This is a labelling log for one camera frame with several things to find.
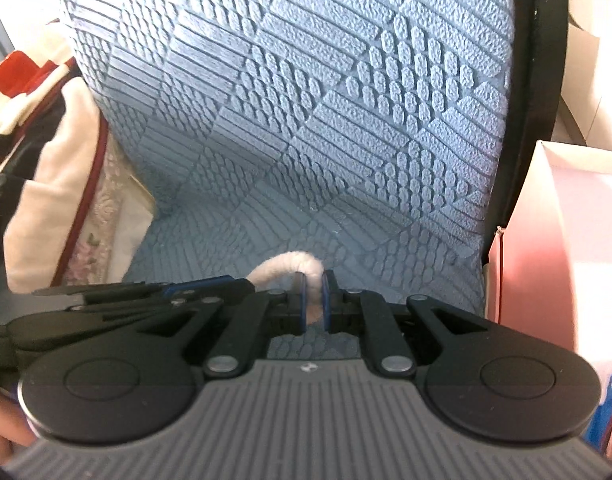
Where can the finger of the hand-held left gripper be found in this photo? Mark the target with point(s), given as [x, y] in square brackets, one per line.
[101, 294]
[211, 285]

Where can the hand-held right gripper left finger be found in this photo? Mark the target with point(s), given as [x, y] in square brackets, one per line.
[301, 305]

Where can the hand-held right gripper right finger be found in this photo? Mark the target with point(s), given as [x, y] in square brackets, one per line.
[328, 305]

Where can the pink cardboard box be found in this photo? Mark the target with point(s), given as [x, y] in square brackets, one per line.
[560, 240]

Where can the person's left hand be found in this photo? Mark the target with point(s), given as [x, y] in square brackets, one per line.
[3, 430]

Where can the blue textured chair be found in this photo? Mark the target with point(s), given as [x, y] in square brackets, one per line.
[311, 100]

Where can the beige cardboard box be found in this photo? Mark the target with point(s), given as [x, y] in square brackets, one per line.
[585, 85]

